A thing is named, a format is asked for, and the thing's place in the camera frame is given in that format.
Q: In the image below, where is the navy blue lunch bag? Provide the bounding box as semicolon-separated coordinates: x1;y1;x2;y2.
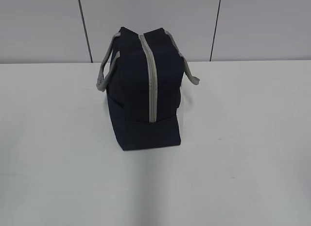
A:
96;27;199;151

